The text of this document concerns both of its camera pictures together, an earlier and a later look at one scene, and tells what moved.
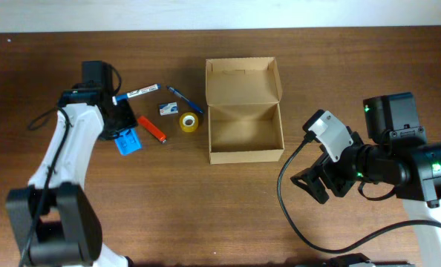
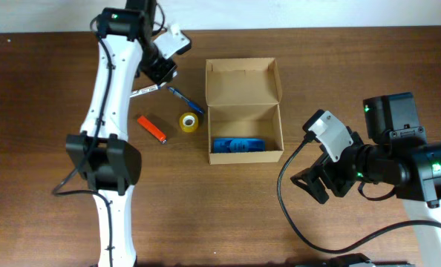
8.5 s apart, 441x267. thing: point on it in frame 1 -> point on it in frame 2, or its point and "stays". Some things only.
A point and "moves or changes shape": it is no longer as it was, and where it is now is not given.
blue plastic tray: (128, 142) moves or changes shape
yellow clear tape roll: (188, 122) stays
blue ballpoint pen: (184, 99) stays
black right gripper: (334, 177) stays
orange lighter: (161, 136) stays
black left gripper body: (120, 121) -> (161, 73)
